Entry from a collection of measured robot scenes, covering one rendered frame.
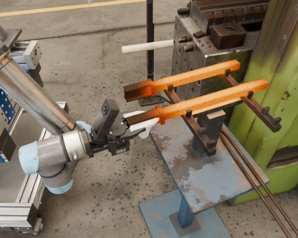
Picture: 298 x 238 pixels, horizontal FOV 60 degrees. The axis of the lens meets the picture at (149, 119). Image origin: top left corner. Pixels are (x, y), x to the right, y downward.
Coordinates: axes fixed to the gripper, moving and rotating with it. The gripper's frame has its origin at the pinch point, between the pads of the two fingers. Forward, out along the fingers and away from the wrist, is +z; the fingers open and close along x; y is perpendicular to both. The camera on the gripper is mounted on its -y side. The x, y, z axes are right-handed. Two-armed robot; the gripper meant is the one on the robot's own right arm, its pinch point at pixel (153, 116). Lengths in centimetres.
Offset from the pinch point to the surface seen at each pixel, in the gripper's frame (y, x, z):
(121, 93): 97, -121, 22
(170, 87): -0.2, -9.2, 9.7
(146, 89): 0.1, -11.3, 2.7
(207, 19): -2, -41, 42
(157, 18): 97, -236, 108
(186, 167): 26.4, 4.3, 11.0
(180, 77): -0.8, -11.5, 14.5
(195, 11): 1, -54, 44
